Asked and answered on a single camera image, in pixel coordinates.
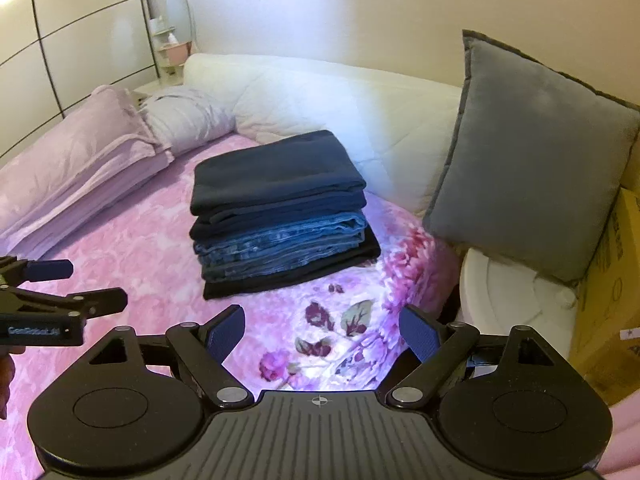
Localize grey pillow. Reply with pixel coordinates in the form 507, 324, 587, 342
422, 29, 640, 287

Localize folded dark navy garment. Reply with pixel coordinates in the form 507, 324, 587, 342
189, 191, 370, 242

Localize white round bin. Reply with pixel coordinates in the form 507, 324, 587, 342
458, 249, 584, 362

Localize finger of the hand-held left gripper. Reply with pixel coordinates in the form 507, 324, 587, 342
0, 256, 75, 288
0, 287, 129, 321

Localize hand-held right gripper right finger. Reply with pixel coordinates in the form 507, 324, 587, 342
382, 304, 556, 409

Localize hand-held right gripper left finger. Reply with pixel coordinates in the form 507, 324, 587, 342
86, 305, 253, 409

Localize person's left hand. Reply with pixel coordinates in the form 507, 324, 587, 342
0, 346, 26, 421

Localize white wardrobe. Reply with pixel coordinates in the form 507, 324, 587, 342
0, 0, 157, 162

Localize dark navy garment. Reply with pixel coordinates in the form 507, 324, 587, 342
189, 191, 370, 242
190, 130, 369, 217

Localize folded blue jeans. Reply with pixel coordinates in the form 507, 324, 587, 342
192, 210, 371, 284

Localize white nightstand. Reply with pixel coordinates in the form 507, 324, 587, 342
132, 67, 186, 104

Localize pink curtain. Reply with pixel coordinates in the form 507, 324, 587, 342
596, 394, 640, 477

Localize pink floral bed sheet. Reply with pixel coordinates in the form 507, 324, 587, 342
0, 132, 466, 467

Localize oval table mirror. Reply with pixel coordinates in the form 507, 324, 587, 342
164, 0, 194, 47

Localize cardboard box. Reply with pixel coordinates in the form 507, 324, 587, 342
569, 187, 640, 407

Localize lilac folded blanket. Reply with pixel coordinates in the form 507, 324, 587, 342
0, 85, 177, 262

